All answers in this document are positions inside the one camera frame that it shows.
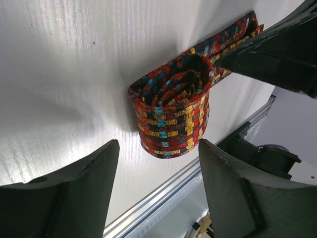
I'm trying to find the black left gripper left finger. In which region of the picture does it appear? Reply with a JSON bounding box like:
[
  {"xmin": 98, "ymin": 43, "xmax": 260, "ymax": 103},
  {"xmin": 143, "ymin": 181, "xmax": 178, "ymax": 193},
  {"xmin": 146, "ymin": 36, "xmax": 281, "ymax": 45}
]
[{"xmin": 0, "ymin": 139, "xmax": 120, "ymax": 238}]

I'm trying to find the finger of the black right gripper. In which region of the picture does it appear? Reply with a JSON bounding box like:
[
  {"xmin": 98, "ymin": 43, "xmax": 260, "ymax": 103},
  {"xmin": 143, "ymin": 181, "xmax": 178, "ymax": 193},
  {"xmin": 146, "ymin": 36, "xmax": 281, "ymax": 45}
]
[
  {"xmin": 284, "ymin": 0, "xmax": 317, "ymax": 20},
  {"xmin": 219, "ymin": 12, "xmax": 317, "ymax": 98}
]

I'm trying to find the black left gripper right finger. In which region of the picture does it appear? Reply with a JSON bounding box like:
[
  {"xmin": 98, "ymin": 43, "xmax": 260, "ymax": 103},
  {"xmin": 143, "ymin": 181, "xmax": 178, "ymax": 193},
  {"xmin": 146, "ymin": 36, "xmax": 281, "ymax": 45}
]
[{"xmin": 199, "ymin": 139, "xmax": 317, "ymax": 238}]

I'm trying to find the red multicolour patterned tie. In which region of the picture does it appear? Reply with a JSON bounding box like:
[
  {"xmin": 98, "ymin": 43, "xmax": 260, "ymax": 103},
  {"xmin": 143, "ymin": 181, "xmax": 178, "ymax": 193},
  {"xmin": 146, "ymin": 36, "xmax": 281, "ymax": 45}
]
[{"xmin": 128, "ymin": 11, "xmax": 264, "ymax": 159}]

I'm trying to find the aluminium front rail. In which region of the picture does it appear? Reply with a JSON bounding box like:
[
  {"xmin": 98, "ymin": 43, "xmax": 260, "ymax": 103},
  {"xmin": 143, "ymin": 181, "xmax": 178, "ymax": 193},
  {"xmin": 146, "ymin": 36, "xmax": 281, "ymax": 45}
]
[{"xmin": 103, "ymin": 95, "xmax": 277, "ymax": 238}]

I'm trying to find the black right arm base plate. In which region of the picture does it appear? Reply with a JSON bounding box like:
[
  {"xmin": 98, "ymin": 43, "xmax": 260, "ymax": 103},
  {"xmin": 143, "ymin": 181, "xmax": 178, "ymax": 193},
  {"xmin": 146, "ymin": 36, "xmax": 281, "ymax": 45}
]
[{"xmin": 217, "ymin": 121, "xmax": 259, "ymax": 165}]

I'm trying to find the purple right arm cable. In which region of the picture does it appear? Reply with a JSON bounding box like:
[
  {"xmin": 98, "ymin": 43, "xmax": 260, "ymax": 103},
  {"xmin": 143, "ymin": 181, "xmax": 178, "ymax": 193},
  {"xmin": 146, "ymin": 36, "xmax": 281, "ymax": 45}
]
[{"xmin": 257, "ymin": 143, "xmax": 290, "ymax": 152}]

